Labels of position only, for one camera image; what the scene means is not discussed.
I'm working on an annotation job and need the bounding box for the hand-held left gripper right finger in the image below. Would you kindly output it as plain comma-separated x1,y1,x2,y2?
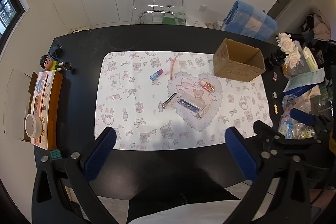
215,127,313,224

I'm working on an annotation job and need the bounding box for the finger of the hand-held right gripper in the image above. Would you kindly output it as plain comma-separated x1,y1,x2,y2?
289,108,334,135
253,120,324,159

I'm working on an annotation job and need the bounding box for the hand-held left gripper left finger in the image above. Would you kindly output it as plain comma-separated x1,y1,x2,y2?
31,126,129,224

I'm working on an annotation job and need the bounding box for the brown cardboard box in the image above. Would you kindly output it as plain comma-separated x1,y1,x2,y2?
212,38,265,82

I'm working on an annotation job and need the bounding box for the pink hair clip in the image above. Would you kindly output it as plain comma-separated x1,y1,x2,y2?
168,53,183,81

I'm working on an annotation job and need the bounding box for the black desktop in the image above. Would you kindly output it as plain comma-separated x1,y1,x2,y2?
33,24,336,199

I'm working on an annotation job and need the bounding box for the clear plastic bag of items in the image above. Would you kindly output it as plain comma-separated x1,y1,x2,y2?
278,97,319,140

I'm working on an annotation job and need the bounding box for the white paper receipt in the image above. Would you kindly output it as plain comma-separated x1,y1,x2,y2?
283,68,325,93

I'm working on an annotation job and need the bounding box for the white printed desk mat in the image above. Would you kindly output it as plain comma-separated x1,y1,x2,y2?
94,50,273,151

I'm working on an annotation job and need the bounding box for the pale green tube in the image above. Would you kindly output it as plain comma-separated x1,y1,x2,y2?
302,47,319,69

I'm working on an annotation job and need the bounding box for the white round tape roll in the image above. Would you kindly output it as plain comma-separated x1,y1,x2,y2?
24,113,44,138

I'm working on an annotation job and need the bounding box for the clear pouch with blue label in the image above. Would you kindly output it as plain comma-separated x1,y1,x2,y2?
177,93,208,119

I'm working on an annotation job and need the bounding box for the white flower bouquet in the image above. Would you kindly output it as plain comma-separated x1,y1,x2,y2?
277,32,301,69

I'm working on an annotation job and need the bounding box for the white printed box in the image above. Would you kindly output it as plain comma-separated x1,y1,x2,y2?
31,70,57,149

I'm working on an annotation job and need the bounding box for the person's black white clothing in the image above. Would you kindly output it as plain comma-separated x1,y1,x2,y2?
126,185,252,224

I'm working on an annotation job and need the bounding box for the black cosmetic pen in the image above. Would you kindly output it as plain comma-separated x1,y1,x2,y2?
161,93,177,110

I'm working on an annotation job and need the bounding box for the pile of plush and clothes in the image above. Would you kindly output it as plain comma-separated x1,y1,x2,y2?
301,9,332,42

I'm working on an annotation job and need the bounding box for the small blue pink bottle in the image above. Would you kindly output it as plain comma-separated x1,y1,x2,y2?
150,69,164,81

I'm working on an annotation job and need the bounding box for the black-haired doll figure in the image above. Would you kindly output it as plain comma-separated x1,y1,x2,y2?
39,55,58,71

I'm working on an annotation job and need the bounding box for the blue checked blanket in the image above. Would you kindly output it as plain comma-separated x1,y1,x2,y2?
220,0,278,39

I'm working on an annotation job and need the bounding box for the window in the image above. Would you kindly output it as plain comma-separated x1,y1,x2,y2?
0,0,29,41

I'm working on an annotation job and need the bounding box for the black camera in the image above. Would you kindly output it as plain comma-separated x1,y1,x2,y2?
265,52,285,69

